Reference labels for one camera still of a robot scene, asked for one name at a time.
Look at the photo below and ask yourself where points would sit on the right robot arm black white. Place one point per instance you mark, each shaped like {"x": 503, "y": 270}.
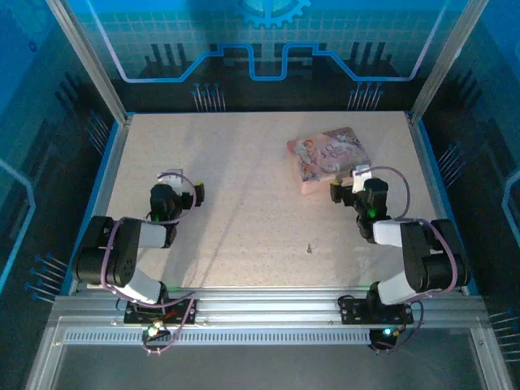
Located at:
{"x": 426, "y": 260}

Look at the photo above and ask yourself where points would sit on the aluminium frame post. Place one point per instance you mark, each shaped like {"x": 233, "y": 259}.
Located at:
{"x": 89, "y": 61}
{"x": 445, "y": 61}

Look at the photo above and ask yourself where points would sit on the small circuit board with LED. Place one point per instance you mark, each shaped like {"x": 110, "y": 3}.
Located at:
{"x": 154, "y": 330}
{"x": 386, "y": 333}

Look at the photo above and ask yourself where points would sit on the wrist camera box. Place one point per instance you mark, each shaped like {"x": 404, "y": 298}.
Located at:
{"x": 361, "y": 178}
{"x": 174, "y": 178}

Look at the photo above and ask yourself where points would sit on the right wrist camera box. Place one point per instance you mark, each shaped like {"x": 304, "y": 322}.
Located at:
{"x": 361, "y": 178}

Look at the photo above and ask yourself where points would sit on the pink illustrated tin box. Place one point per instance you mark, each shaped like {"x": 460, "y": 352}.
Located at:
{"x": 325, "y": 154}

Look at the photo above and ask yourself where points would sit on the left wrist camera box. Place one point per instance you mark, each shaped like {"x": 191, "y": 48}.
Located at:
{"x": 174, "y": 178}

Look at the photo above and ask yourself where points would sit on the aluminium table side rail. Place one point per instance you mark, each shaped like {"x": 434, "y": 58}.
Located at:
{"x": 107, "y": 183}

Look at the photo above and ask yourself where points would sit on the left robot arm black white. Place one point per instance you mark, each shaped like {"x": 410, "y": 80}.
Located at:
{"x": 122, "y": 252}

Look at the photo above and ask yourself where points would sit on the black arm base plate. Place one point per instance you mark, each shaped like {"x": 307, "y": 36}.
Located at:
{"x": 132, "y": 315}
{"x": 353, "y": 313}

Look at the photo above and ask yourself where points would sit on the clear acrylic panel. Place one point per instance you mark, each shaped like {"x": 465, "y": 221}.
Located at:
{"x": 264, "y": 369}

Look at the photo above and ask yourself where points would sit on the aluminium lower frame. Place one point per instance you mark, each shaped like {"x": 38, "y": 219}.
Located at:
{"x": 264, "y": 327}

